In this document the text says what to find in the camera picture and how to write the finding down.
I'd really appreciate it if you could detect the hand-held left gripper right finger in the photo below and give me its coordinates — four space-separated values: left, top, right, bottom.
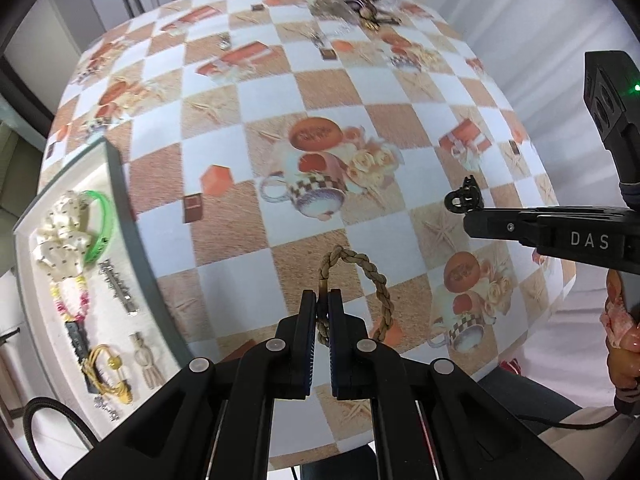
328 289 587 480

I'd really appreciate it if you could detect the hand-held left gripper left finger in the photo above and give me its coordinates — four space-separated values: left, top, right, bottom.
62 291 319 480

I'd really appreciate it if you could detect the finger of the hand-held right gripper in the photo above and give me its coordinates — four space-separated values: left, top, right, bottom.
444 175 541 253

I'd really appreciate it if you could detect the braided tan rope bracelet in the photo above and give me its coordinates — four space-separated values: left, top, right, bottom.
317 245 392 350

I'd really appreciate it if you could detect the beige tassel keychain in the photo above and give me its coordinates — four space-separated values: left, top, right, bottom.
129 332 164 389

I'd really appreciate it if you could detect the silver rhinestone hair clip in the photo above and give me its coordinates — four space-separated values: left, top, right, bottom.
97 260 141 317

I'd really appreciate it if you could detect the yellow cord bracelet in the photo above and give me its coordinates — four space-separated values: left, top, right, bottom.
82 344 134 405

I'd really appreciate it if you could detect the white tray with grey rim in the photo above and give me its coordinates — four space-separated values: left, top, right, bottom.
12 140 198 461

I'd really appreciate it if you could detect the cream polka dot scrunchie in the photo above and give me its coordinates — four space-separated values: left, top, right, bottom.
31 191 97 282

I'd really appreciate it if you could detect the person's right hand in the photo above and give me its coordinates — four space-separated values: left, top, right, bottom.
602 270 640 402

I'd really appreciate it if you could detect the checkered printed tablecloth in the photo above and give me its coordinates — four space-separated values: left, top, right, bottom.
42 0 578 471

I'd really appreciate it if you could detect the black hair clip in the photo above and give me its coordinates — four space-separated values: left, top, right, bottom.
64 320 101 394

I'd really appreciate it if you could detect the thin black cable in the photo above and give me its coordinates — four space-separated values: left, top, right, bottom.
514 394 640 431

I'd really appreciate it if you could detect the green plastic bracelet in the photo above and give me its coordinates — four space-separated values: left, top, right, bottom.
80 190 119 267

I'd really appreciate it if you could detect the pink yellow beaded bracelet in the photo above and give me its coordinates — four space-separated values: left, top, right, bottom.
50 276 92 324

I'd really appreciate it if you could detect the thick black flexible hose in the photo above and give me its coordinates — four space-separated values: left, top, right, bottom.
22 396 102 462

